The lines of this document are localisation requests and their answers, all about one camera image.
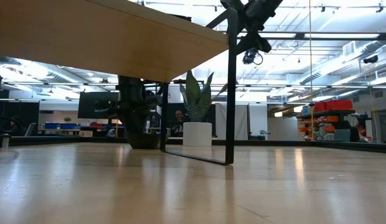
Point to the black partition panel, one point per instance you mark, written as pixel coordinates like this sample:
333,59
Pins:
172,107
25,113

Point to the white paper sign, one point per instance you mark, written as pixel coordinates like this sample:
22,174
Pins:
173,93

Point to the grey office chair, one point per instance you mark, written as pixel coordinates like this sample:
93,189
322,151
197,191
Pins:
111,132
30,128

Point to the black wavy square mini plate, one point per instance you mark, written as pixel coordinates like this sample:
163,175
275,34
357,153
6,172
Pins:
144,142

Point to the black overhead frame bar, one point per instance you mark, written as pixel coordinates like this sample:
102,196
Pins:
336,35

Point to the black ceiling-mounted device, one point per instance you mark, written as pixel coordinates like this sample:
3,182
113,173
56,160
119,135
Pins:
370,59

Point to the snake plant in white pot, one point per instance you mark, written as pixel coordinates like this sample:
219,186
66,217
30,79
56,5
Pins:
197,133

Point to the red storage bin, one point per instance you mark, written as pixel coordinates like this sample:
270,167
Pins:
336,105

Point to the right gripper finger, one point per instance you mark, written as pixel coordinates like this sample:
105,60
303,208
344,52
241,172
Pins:
263,43
242,45

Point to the black hanging overhead camera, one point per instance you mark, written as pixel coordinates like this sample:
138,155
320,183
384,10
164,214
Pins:
250,57

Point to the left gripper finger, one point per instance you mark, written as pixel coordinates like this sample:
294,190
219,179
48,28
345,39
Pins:
146,123
130,124

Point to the black small square mini plate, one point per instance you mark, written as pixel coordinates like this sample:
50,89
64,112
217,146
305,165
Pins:
180,17

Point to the yellow pole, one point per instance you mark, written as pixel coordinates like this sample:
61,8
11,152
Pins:
117,132

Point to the person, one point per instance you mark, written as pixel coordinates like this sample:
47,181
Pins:
14,127
179,116

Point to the white curtain screen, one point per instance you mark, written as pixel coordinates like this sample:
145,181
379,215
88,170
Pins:
249,121

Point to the storage rack with orange bins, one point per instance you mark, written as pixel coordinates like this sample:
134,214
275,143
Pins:
327,119

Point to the small green desk plant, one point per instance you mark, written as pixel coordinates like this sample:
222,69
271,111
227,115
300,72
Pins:
67,119

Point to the black wall monitor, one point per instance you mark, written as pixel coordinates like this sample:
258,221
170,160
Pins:
93,105

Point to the black aluminium table frame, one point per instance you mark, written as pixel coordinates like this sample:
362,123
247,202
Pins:
40,140

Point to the wooden riser shelf black legs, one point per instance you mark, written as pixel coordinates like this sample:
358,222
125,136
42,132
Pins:
87,31

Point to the small white cylinder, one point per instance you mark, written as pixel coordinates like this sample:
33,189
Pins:
5,140

